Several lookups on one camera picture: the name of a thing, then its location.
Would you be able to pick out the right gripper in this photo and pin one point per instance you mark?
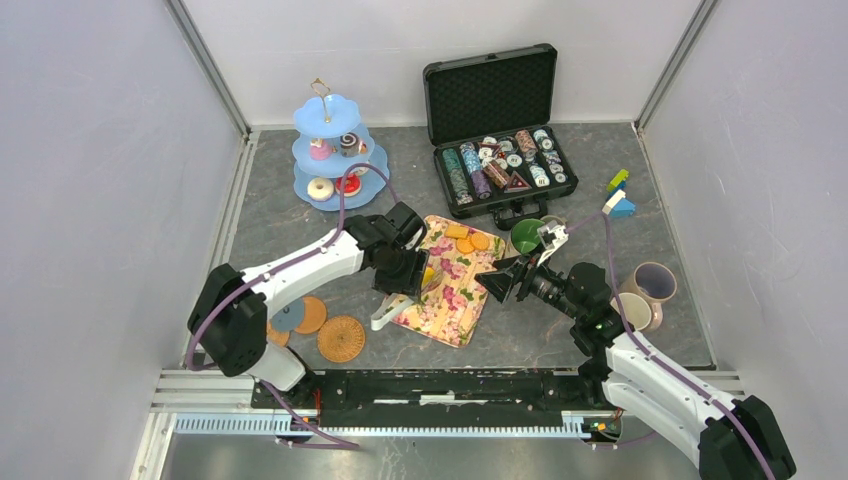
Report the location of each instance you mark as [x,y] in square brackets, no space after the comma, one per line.
[498,282]

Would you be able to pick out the silver serving tongs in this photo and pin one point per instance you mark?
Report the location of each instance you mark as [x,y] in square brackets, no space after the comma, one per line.
[395,304]

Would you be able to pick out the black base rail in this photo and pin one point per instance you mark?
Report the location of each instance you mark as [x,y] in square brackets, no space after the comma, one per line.
[339,389]

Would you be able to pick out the small beige cup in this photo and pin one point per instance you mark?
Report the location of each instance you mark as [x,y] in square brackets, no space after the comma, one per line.
[553,219]

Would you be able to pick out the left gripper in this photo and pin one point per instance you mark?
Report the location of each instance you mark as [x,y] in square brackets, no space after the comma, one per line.
[411,282]

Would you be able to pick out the colourful toy block stack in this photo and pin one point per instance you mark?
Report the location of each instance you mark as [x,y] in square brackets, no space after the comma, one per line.
[617,204]

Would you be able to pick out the beige mug purple inside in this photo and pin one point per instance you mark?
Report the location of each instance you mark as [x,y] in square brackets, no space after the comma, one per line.
[655,284]

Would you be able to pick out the blue smiley coaster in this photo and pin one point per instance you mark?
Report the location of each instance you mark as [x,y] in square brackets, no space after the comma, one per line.
[289,317]

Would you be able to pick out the floral rectangular tray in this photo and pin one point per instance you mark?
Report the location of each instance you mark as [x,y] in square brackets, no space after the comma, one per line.
[452,308]

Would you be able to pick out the woven rattan coaster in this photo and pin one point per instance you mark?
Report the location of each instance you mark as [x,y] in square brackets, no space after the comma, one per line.
[341,339]

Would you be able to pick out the cork coaster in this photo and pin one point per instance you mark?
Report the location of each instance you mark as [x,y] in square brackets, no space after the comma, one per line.
[314,316]

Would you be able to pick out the yellow mug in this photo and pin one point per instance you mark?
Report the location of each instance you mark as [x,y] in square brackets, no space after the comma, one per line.
[636,309]

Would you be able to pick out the green-inside floral mug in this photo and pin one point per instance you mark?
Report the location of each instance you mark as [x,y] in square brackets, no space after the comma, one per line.
[523,238]

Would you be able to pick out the red glazed donut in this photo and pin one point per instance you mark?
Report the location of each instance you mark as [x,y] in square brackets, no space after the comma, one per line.
[349,185]

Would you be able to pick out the pink cupcake with topping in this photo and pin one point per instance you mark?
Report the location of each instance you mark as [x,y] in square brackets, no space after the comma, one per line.
[320,149]

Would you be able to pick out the square yellow biscuit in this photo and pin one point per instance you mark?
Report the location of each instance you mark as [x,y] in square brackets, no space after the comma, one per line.
[456,231]

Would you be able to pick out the blue three-tier cake stand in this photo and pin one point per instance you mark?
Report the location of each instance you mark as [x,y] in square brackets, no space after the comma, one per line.
[328,115]

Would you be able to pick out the round orange biscuit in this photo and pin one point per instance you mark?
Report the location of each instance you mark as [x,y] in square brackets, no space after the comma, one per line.
[479,240]
[465,246]

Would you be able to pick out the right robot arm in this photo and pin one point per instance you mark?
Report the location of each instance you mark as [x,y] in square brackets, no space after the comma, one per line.
[723,436]

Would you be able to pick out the black poker chip case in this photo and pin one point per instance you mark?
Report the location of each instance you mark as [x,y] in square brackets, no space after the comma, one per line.
[488,120]

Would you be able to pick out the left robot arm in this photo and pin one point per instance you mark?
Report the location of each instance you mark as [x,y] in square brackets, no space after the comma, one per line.
[230,316]

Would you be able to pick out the chocolate swirl cake roll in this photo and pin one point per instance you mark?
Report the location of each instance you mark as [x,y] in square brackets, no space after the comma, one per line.
[352,145]

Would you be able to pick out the white glazed donut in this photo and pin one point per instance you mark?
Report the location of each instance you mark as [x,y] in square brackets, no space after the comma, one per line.
[320,189]

